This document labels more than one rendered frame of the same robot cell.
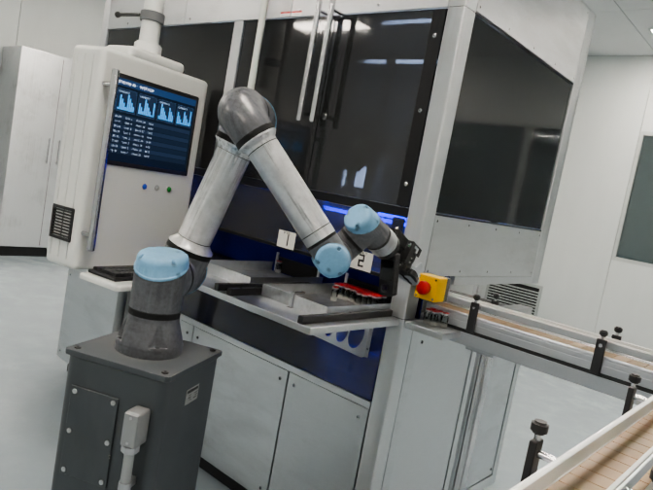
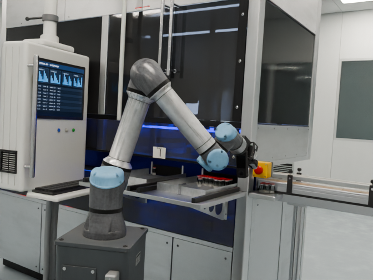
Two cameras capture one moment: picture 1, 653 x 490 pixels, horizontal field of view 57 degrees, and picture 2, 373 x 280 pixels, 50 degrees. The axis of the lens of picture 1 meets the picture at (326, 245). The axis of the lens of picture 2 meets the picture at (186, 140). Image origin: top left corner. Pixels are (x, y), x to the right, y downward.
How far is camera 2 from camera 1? 27 cm
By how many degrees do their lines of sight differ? 7
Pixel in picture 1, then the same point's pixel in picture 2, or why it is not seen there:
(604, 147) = (319, 70)
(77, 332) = (9, 236)
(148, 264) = (101, 178)
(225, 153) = (135, 101)
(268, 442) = not seen: outside the picture
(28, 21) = not seen: outside the picture
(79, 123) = (13, 93)
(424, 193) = (250, 111)
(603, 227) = (326, 120)
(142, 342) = (104, 229)
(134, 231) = (55, 160)
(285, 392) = (171, 251)
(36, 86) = not seen: outside the picture
